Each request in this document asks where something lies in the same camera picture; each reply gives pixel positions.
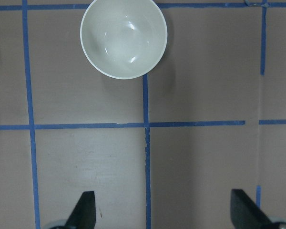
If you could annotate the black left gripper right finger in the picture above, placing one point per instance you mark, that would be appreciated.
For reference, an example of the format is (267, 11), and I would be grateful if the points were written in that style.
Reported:
(244, 213)

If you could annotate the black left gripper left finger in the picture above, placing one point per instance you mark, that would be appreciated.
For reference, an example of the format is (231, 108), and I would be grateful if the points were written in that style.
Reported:
(83, 215)

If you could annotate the white ceramic bowl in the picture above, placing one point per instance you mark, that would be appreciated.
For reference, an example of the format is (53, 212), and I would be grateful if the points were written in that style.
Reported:
(123, 39)

